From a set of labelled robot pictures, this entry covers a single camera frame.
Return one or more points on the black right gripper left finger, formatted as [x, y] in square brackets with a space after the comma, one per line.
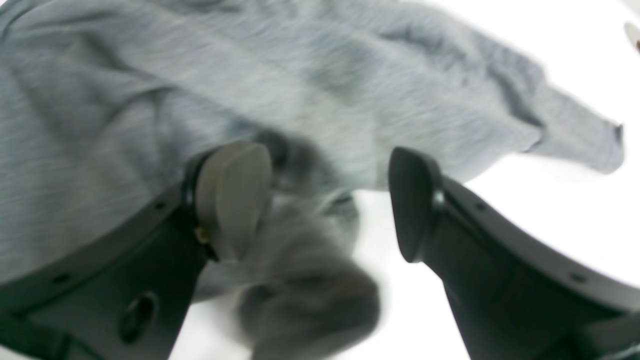
[126, 295]

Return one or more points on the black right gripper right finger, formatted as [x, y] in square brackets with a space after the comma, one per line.
[512, 297]

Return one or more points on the grey T-shirt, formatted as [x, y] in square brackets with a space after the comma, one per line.
[104, 102]

